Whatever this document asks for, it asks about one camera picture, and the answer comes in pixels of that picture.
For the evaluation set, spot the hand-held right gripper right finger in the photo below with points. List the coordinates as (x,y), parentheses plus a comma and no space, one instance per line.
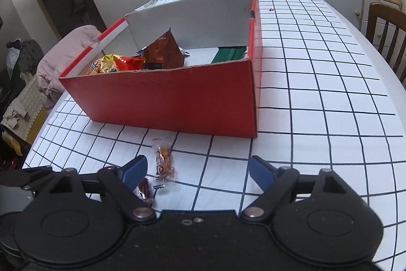
(261,171)

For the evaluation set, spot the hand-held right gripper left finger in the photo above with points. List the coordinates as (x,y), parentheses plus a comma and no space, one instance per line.
(136,167)

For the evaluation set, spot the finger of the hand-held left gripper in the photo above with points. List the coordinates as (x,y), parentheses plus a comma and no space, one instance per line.
(25,177)

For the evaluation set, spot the dark red candy packet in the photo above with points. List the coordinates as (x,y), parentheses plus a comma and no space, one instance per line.
(146,190)

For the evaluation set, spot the orange red candy packet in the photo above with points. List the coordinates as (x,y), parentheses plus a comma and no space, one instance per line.
(163,161)

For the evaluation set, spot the red cardboard box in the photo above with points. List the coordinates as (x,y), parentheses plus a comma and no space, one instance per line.
(174,99)

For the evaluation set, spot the red snack bag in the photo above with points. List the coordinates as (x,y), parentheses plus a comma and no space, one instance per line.
(128,63)

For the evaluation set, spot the beige cloth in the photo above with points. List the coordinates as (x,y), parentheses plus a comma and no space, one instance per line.
(22,109)

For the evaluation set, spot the white checkered tablecloth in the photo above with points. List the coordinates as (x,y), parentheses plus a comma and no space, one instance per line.
(317,99)

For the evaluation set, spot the orange yellow snack bag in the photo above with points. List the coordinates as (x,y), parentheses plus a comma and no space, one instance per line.
(104,65)

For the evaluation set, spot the pink padded jacket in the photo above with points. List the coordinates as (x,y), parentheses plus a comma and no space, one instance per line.
(60,64)

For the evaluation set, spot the shiny brown snack packet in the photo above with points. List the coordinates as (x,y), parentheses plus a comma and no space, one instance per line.
(161,52)

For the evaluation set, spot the green snack packet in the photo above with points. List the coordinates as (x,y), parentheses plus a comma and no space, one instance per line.
(228,54)

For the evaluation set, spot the dark clothing pile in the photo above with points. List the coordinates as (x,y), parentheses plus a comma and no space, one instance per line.
(22,52)

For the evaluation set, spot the brown wooden chair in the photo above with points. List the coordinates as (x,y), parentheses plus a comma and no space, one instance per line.
(393,36)

